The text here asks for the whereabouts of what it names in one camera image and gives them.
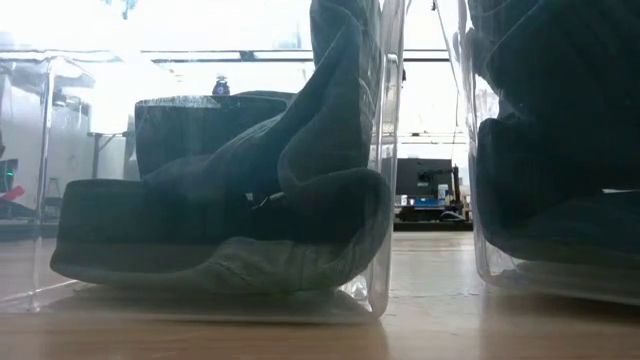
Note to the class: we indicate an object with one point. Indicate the dark green cap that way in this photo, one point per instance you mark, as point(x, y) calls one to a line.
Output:
point(225, 225)

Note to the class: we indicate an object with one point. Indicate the black cap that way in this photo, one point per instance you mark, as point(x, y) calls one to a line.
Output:
point(550, 200)

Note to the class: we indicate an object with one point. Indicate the black workstation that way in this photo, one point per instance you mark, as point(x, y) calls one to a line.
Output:
point(425, 175)

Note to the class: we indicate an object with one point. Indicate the small clear plastic bin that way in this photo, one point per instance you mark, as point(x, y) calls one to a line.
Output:
point(495, 272)

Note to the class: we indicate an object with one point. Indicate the large clear plastic bin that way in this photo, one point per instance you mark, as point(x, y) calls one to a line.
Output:
point(25, 270)

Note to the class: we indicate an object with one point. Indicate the small black round camera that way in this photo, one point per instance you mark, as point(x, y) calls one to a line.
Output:
point(220, 87)

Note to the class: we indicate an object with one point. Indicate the horizontal overhead frame bar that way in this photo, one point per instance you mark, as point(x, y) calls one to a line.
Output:
point(250, 55)

